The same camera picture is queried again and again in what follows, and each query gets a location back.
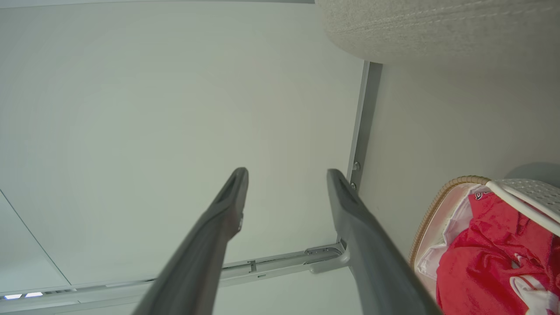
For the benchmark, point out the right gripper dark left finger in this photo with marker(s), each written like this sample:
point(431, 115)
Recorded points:
point(197, 262)

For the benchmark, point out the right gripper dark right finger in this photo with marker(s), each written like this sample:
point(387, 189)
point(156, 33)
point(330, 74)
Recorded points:
point(372, 262)

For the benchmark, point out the red shirt with white trim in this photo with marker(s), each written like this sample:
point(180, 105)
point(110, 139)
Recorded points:
point(481, 253)

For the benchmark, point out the light grey fabric sofa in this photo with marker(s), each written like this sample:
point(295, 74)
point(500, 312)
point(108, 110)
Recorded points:
point(437, 26)

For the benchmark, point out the white basket liner cloth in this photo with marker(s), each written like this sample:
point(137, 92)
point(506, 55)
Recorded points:
point(455, 218)

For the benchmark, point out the white basket with brown rim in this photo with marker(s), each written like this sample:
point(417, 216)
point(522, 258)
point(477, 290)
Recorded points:
point(529, 192)

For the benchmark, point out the grey partition foot bracket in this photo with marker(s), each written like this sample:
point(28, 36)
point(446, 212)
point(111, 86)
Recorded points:
point(328, 260)

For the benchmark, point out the grey partition base rail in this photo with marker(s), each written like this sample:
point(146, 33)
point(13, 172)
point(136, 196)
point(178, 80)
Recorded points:
point(365, 122)

